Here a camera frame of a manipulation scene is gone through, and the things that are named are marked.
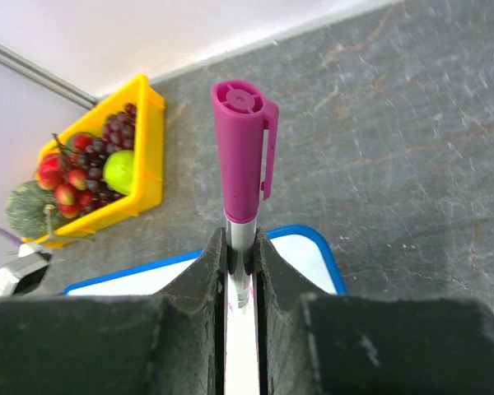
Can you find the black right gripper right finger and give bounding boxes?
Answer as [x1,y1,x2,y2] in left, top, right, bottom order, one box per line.
[254,230,494,394]

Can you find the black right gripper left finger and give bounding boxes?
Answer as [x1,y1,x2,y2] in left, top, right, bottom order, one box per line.
[0,228,227,394]

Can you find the blue framed whiteboard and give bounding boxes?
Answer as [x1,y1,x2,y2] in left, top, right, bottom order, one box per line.
[63,225,347,394]

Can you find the magenta capped whiteboard marker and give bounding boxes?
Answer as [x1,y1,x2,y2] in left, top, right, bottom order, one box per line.
[211,80,279,309]

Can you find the green apple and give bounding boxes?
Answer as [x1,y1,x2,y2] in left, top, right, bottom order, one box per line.
[103,150,134,195]

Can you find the green netted melon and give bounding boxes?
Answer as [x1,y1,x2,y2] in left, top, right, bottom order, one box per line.
[5,180,71,239]

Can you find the red yellow small fruits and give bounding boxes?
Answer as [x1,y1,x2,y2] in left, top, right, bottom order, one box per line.
[36,132,96,220]

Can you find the dark purple grape bunch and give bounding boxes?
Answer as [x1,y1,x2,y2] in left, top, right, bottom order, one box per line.
[86,103,137,211]

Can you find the yellow plastic fruit bin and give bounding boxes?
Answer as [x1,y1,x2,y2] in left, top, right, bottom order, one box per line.
[38,74,165,238]

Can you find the aluminium frame rail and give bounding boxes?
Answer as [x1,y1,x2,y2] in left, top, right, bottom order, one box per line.
[0,44,100,109]

